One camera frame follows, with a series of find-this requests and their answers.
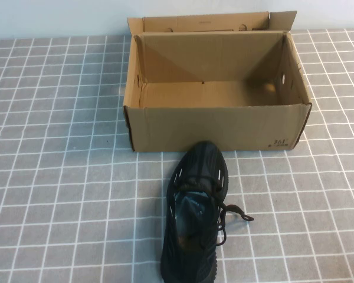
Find black knit sneaker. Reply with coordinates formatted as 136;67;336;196
158;140;254;283

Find brown cardboard shoe box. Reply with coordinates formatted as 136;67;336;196
123;10;313;153

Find grey white-checked tablecloth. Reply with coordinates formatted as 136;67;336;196
0;28;354;283

